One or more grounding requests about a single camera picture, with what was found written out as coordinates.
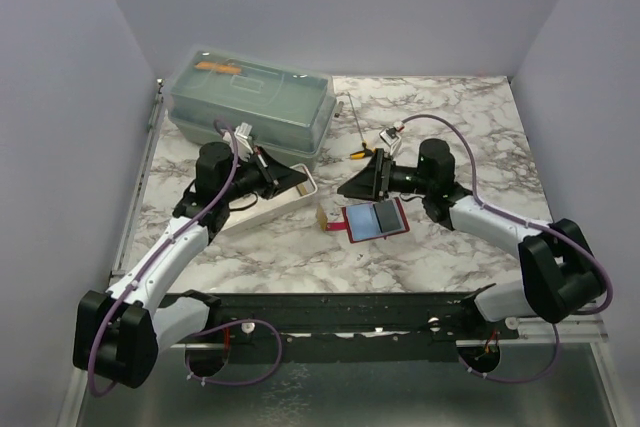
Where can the white rectangular plastic tray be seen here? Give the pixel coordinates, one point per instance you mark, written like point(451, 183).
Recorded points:
point(252, 211)

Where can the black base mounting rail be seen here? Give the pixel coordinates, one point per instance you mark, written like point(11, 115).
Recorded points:
point(351, 327)

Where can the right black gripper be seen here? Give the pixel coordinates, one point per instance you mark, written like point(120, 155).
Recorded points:
point(374, 181)

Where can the yellow black T-handle hex key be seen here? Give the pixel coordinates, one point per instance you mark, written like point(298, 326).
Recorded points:
point(365, 151)

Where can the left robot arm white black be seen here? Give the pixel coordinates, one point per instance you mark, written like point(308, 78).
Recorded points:
point(120, 332)

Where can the gold credit card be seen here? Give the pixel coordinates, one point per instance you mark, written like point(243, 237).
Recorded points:
point(322, 218)

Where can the credit card with magnetic stripe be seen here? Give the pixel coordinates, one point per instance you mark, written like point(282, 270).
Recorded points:
point(388, 216)

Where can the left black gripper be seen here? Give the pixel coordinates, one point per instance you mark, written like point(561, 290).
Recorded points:
point(276, 177)

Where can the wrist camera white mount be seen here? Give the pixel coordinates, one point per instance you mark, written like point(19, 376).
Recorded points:
point(244, 139)
point(392, 138)

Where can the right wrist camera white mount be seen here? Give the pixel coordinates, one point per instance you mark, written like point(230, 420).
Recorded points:
point(392, 138)

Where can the orange tool inside toolbox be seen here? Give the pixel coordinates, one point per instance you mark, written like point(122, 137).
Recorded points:
point(218, 68)

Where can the green plastic toolbox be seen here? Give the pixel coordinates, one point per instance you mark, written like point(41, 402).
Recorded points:
point(290, 109)

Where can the red leather card holder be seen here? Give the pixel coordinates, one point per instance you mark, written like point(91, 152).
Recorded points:
point(360, 223)

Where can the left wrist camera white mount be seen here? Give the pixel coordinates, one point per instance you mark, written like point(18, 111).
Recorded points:
point(244, 139)

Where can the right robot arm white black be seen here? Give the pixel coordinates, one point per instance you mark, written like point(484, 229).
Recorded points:
point(557, 276)

